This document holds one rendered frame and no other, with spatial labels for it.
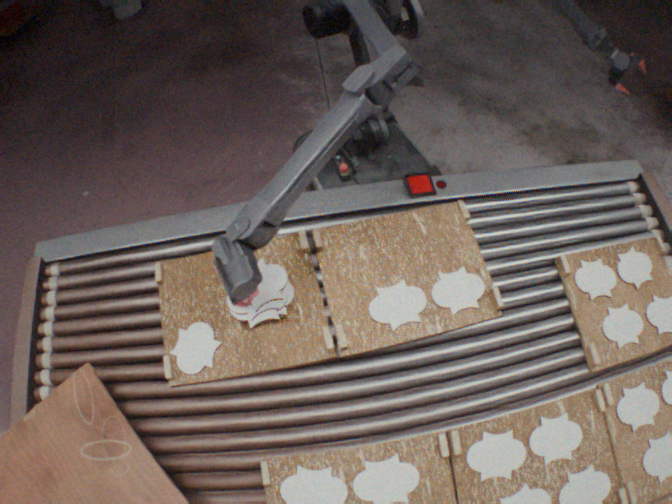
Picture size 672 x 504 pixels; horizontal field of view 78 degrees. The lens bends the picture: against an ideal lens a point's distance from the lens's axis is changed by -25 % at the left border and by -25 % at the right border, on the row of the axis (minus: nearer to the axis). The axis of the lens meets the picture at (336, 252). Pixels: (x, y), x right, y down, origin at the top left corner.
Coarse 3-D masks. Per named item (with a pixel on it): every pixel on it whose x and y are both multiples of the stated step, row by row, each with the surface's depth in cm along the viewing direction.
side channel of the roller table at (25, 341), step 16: (32, 272) 132; (32, 288) 129; (32, 304) 126; (32, 320) 124; (32, 336) 122; (16, 352) 118; (32, 352) 120; (16, 368) 115; (32, 368) 118; (16, 384) 113; (32, 384) 116; (16, 400) 111; (32, 400) 114; (16, 416) 108
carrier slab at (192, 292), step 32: (192, 256) 135; (256, 256) 134; (288, 256) 134; (160, 288) 130; (192, 288) 130; (192, 320) 125; (224, 320) 125; (288, 320) 125; (320, 320) 124; (224, 352) 121; (256, 352) 120; (288, 352) 120; (320, 352) 120; (192, 384) 117
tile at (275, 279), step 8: (264, 264) 126; (272, 264) 126; (264, 272) 125; (272, 272) 125; (280, 272) 125; (264, 280) 124; (272, 280) 124; (280, 280) 124; (264, 288) 123; (272, 288) 123; (280, 288) 123; (256, 296) 122; (264, 296) 122; (272, 296) 122; (280, 296) 122; (256, 304) 121; (264, 304) 122; (256, 312) 121
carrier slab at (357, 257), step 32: (352, 224) 138; (384, 224) 138; (416, 224) 138; (448, 224) 137; (320, 256) 133; (352, 256) 133; (384, 256) 133; (416, 256) 133; (448, 256) 132; (480, 256) 132; (352, 288) 129; (352, 320) 124; (448, 320) 123; (480, 320) 123; (352, 352) 120
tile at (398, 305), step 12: (384, 288) 127; (396, 288) 127; (408, 288) 127; (372, 300) 126; (384, 300) 126; (396, 300) 126; (408, 300) 125; (420, 300) 125; (372, 312) 124; (384, 312) 124; (396, 312) 124; (408, 312) 124; (420, 312) 124; (384, 324) 123; (396, 324) 122
